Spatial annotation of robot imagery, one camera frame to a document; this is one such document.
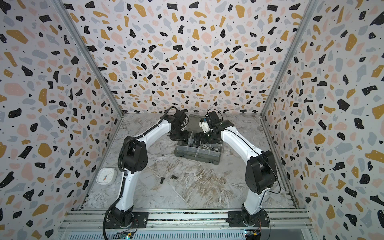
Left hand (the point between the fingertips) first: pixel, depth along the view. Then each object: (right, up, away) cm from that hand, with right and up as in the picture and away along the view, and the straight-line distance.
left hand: (185, 137), depth 96 cm
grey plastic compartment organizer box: (+15, -11, +1) cm, 19 cm away
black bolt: (-6, -23, -8) cm, 25 cm away
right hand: (+8, 0, -11) cm, 14 cm away
